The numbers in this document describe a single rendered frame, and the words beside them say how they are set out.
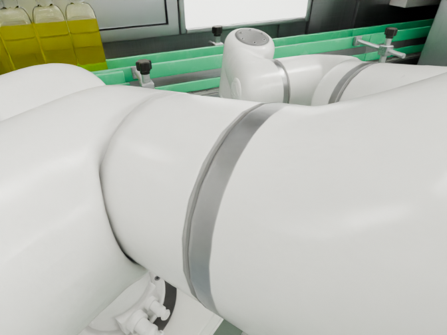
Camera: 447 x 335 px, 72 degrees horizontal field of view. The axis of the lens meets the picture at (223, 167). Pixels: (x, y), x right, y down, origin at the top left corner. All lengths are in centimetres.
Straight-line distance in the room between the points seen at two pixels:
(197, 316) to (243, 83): 30
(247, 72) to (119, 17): 54
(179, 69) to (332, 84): 53
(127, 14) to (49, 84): 67
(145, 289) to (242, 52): 33
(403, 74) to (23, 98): 26
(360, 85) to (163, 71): 56
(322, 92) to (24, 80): 23
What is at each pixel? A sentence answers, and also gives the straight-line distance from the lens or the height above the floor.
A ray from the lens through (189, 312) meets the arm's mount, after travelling 44.
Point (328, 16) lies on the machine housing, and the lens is 123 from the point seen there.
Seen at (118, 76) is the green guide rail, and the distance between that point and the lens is 72.
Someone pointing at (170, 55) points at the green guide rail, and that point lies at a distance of 84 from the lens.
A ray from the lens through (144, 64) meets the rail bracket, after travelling 62.
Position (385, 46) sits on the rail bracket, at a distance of 96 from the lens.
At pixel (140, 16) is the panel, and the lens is 90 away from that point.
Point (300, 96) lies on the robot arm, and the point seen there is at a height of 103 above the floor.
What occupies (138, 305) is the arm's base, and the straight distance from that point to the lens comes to 41.
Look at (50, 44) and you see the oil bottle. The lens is 74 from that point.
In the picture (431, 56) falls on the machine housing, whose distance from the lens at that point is 115.
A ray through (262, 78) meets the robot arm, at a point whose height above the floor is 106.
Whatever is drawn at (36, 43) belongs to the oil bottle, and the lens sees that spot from 74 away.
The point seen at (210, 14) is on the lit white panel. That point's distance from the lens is 95.
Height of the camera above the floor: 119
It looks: 37 degrees down
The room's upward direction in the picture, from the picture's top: straight up
